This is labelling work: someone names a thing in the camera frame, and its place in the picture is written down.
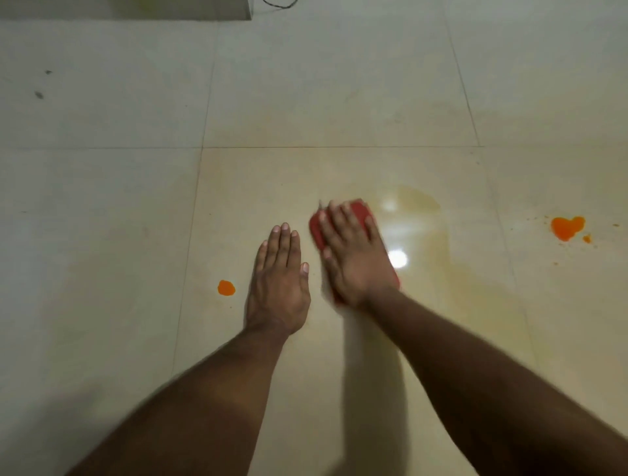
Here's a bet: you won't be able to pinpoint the person's right hand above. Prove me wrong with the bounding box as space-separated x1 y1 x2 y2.
317 199 401 310

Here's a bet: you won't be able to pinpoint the person's left hand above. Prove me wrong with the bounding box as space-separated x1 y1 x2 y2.
243 223 311 339

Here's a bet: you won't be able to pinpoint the red cloth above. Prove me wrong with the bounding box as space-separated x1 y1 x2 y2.
308 198 401 305

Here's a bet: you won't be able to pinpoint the orange liquid spill drops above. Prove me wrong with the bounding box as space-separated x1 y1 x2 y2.
217 215 620 297

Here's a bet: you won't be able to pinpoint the person's right forearm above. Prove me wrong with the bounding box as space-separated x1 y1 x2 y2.
365 286 628 476

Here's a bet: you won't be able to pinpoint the person's left forearm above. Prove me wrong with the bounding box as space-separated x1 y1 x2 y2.
66 326 290 476

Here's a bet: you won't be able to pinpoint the cream tiled floor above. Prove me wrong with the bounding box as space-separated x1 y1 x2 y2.
0 0 628 476

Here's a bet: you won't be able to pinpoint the white baseboard ledge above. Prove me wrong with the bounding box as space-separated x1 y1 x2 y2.
0 0 252 22

